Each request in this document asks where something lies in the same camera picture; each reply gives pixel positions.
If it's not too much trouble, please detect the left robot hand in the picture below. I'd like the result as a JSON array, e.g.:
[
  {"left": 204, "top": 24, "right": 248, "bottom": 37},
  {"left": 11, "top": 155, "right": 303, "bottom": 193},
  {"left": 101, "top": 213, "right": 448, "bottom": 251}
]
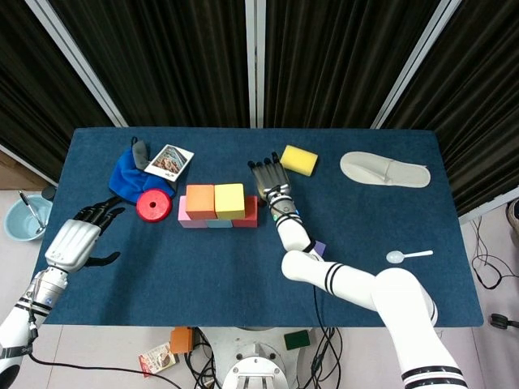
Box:
[{"left": 44, "top": 196, "right": 127, "bottom": 280}]

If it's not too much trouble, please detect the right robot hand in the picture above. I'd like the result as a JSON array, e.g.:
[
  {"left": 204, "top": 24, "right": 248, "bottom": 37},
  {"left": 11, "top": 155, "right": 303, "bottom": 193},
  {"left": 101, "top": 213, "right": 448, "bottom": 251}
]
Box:
[{"left": 247, "top": 152, "right": 292, "bottom": 202}]

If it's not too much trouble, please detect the red cube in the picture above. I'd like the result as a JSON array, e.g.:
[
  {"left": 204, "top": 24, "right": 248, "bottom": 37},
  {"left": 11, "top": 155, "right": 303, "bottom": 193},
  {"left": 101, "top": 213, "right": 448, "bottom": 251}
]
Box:
[{"left": 231, "top": 195, "right": 260, "bottom": 229}]

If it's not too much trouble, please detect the yellow cube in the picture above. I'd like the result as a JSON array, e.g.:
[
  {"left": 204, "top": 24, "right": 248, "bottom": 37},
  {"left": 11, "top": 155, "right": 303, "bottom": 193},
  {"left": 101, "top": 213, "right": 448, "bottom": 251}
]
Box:
[{"left": 213, "top": 182, "right": 247, "bottom": 221}]

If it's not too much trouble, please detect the orange cube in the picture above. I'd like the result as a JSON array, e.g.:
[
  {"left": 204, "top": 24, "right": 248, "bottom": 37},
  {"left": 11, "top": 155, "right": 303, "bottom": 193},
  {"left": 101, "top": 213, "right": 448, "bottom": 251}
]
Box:
[{"left": 185, "top": 184, "right": 216, "bottom": 221}]

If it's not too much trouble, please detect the pink cube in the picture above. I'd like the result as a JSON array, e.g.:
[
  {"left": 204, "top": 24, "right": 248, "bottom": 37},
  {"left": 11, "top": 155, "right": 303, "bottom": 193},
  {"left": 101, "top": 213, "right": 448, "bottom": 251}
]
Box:
[{"left": 177, "top": 195, "right": 210, "bottom": 229}]

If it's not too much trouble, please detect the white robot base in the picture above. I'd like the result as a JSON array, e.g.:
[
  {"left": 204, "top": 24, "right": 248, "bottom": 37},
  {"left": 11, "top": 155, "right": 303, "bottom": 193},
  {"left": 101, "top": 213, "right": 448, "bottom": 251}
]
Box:
[{"left": 206, "top": 326, "right": 313, "bottom": 389}]

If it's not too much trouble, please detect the yellow green sponge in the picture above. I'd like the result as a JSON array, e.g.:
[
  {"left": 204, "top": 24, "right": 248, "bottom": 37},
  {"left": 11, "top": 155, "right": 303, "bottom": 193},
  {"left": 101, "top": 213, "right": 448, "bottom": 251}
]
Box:
[{"left": 279, "top": 144, "right": 320, "bottom": 177}]

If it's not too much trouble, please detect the light blue plastic bowl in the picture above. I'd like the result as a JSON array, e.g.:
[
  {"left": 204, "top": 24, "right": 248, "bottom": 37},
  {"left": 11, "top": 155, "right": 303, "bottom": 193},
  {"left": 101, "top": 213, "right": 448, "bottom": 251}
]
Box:
[{"left": 3, "top": 194, "right": 54, "bottom": 243}]

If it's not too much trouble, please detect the blue fleece cloth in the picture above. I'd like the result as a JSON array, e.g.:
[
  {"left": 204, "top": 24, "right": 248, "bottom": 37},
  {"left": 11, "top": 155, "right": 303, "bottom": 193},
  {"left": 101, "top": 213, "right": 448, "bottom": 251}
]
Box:
[{"left": 108, "top": 145, "right": 178, "bottom": 203}]

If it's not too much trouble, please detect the red plastic disc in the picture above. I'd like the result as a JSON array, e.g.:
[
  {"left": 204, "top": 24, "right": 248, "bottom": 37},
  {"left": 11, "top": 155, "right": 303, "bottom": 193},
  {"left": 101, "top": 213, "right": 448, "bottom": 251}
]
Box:
[{"left": 135, "top": 188, "right": 174, "bottom": 224}]

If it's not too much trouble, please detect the printed photo snack packet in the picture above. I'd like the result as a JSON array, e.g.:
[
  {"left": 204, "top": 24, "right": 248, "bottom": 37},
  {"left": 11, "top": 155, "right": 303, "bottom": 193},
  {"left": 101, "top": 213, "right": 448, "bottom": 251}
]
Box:
[{"left": 144, "top": 144, "right": 195, "bottom": 179}]

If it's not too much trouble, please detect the white slipper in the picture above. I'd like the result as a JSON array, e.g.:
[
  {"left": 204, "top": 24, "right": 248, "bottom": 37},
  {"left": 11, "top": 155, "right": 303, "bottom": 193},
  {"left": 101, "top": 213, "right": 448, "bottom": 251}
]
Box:
[{"left": 339, "top": 152, "right": 431, "bottom": 189}]

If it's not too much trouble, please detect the grey fabric pouch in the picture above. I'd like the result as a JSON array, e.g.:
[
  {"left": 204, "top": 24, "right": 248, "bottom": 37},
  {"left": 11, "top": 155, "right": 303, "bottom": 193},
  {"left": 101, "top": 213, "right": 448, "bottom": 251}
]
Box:
[{"left": 131, "top": 137, "right": 150, "bottom": 170}]

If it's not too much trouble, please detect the blue fabric table mat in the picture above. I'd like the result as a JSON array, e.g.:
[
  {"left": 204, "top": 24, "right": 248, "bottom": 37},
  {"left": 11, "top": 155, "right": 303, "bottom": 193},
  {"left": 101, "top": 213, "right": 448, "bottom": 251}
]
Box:
[{"left": 32, "top": 127, "right": 486, "bottom": 328}]

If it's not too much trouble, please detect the black pleated curtain panel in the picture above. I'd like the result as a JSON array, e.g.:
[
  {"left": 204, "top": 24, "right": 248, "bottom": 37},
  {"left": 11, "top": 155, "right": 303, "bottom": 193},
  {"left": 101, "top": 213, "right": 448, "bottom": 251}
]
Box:
[
  {"left": 264, "top": 0, "right": 441, "bottom": 130},
  {"left": 383, "top": 0, "right": 519, "bottom": 206},
  {"left": 0, "top": 0, "right": 114, "bottom": 183},
  {"left": 48, "top": 0, "right": 249, "bottom": 129}
]

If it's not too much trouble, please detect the red printed snack packet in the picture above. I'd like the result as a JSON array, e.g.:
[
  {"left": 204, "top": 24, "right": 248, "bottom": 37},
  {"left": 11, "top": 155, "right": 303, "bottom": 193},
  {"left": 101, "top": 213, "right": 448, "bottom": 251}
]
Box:
[{"left": 137, "top": 342, "right": 179, "bottom": 378}]

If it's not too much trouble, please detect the orange box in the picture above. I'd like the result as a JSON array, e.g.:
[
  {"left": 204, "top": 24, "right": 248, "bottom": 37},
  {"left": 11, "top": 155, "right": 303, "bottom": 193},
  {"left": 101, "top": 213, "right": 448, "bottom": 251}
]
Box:
[{"left": 169, "top": 327, "right": 195, "bottom": 355}]

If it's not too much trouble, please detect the dark green box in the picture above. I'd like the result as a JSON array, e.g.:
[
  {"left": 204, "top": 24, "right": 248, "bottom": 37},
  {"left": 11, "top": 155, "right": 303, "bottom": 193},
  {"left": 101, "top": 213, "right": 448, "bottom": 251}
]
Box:
[{"left": 283, "top": 329, "right": 311, "bottom": 352}]

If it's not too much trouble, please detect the white plastic spoon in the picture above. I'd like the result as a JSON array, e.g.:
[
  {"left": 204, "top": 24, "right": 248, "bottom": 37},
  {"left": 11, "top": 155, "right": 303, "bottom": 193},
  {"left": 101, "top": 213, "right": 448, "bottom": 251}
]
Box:
[{"left": 385, "top": 250, "right": 435, "bottom": 264}]

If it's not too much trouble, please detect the black plug device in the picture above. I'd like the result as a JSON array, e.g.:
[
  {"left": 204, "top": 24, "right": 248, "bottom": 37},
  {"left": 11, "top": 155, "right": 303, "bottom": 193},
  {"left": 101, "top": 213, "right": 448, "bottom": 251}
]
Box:
[{"left": 490, "top": 314, "right": 519, "bottom": 329}]

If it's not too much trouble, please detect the metal spoon with black handle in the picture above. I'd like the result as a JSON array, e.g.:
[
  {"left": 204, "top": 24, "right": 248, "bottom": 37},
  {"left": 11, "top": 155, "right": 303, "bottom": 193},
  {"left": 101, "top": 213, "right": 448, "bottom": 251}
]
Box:
[{"left": 18, "top": 190, "right": 45, "bottom": 234}]

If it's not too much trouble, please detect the white partition frame post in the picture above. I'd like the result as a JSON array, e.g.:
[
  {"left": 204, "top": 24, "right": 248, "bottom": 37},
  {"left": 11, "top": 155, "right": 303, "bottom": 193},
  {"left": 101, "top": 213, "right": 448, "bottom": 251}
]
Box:
[
  {"left": 24, "top": 0, "right": 130, "bottom": 129},
  {"left": 371, "top": 0, "right": 463, "bottom": 130},
  {"left": 244, "top": 0, "right": 268, "bottom": 130}
]

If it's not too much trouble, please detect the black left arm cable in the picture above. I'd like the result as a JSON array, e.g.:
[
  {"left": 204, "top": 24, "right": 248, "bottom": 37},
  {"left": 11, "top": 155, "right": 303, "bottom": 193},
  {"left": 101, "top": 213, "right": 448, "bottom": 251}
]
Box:
[{"left": 24, "top": 311, "right": 183, "bottom": 389}]

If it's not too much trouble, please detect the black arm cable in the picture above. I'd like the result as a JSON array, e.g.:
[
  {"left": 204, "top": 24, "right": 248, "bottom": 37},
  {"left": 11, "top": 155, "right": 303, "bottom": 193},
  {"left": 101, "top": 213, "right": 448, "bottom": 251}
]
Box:
[
  {"left": 24, "top": 311, "right": 183, "bottom": 389},
  {"left": 267, "top": 184, "right": 337, "bottom": 389}
]

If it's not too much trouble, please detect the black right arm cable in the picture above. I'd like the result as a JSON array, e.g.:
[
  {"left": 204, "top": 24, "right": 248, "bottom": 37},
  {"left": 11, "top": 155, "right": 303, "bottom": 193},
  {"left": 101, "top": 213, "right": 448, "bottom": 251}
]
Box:
[{"left": 267, "top": 184, "right": 337, "bottom": 389}]

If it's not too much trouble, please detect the black floor cable bundle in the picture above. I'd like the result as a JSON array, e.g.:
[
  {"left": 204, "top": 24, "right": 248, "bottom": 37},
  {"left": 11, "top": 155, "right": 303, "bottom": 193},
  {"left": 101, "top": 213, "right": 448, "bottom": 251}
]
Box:
[
  {"left": 184, "top": 327, "right": 223, "bottom": 389},
  {"left": 310, "top": 327, "right": 345, "bottom": 389}
]

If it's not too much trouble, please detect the white partition base rail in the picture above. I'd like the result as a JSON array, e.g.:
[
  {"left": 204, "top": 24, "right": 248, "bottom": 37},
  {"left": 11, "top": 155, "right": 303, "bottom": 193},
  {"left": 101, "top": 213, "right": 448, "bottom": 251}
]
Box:
[{"left": 457, "top": 186, "right": 519, "bottom": 224}]

